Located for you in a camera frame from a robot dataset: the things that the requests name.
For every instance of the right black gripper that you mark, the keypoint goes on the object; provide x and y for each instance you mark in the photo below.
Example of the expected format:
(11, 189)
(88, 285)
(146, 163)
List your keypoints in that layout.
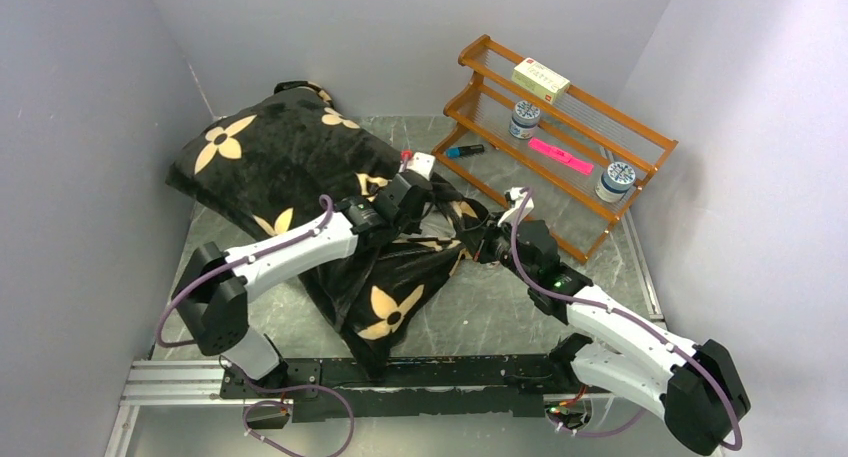
(489, 236)

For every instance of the black pillowcase with beige flowers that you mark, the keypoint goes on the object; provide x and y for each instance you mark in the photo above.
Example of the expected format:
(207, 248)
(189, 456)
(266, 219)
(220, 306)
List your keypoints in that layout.
(265, 167)

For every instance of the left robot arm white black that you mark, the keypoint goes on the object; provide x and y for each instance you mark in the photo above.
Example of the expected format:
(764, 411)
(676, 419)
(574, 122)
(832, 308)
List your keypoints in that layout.
(363, 262)

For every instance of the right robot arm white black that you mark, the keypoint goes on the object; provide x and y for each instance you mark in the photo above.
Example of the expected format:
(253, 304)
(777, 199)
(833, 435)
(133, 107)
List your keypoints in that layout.
(694, 388)

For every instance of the blue marker pen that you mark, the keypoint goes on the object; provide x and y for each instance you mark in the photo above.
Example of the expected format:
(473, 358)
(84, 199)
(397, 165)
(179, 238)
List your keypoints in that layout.
(464, 151)

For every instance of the wooden two-tier shelf rack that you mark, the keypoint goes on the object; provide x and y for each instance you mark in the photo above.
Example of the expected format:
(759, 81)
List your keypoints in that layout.
(578, 122)

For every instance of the pink flat plastic item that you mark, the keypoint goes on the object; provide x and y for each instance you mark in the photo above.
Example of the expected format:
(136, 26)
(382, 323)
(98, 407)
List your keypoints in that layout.
(561, 156)

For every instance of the white jar blue lid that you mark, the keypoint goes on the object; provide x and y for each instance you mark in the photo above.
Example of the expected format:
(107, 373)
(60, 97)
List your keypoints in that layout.
(615, 181)
(524, 120)

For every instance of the white cardboard box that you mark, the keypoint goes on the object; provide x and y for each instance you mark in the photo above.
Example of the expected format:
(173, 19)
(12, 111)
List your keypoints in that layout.
(540, 80)

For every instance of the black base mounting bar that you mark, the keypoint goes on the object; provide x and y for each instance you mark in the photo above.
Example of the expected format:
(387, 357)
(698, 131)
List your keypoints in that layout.
(317, 389)

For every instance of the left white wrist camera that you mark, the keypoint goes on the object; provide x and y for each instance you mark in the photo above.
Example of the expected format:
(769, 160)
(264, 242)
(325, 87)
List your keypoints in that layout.
(417, 162)

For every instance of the aluminium frame rail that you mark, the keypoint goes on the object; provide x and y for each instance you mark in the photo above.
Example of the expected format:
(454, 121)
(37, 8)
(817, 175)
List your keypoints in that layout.
(171, 407)

